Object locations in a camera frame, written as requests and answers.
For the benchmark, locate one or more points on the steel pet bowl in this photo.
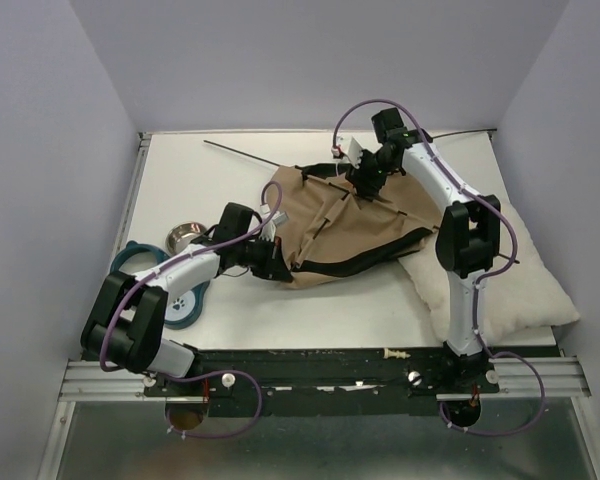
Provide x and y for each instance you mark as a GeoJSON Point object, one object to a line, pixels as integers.
{"type": "Point", "coordinates": [181, 235]}

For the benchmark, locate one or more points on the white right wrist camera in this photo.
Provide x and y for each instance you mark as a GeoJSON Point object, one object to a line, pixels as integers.
{"type": "Point", "coordinates": [347, 150]}

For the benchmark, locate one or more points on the cream chess piece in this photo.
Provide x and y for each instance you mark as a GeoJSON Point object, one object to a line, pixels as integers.
{"type": "Point", "coordinates": [396, 354]}

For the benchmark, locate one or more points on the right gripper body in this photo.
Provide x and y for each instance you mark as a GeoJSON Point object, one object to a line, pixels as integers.
{"type": "Point", "coordinates": [373, 169]}

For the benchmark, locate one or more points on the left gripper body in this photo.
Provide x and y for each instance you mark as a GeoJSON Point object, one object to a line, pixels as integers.
{"type": "Point", "coordinates": [261, 256]}

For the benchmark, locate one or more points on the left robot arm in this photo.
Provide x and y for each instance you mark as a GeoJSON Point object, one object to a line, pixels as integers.
{"type": "Point", "coordinates": [125, 325]}

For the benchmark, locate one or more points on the beige pet tent fabric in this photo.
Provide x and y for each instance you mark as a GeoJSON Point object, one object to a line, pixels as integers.
{"type": "Point", "coordinates": [344, 236]}

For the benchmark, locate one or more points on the teal double bowl stand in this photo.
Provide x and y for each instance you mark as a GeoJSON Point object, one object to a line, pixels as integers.
{"type": "Point", "coordinates": [183, 311]}

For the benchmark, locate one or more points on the aluminium rail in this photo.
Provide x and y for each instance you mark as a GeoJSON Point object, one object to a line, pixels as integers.
{"type": "Point", "coordinates": [557, 377]}

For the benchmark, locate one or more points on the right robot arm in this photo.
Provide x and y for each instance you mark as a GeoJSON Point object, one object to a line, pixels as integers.
{"type": "Point", "coordinates": [468, 238]}

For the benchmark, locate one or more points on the white fluffy pillow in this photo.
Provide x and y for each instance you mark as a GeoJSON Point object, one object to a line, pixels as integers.
{"type": "Point", "coordinates": [527, 296]}

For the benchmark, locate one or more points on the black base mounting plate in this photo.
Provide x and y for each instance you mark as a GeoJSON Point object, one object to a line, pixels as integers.
{"type": "Point", "coordinates": [326, 382]}

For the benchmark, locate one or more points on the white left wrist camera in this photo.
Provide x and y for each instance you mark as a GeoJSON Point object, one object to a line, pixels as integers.
{"type": "Point", "coordinates": [268, 231]}

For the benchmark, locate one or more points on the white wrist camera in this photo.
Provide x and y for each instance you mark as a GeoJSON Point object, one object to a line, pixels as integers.
{"type": "Point", "coordinates": [347, 150]}
{"type": "Point", "coordinates": [268, 231]}

